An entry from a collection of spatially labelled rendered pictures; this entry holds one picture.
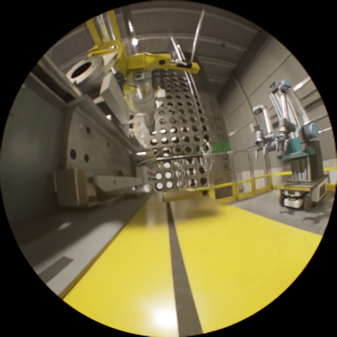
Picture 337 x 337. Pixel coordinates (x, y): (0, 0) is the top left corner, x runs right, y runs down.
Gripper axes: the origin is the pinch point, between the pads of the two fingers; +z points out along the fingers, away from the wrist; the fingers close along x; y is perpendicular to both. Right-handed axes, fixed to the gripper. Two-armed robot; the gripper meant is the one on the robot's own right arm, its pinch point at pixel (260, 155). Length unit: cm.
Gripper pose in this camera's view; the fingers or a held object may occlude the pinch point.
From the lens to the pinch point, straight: 155.6
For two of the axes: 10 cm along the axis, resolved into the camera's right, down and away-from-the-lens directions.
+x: -1.1, 2.1, 9.7
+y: 9.6, 2.9, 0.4
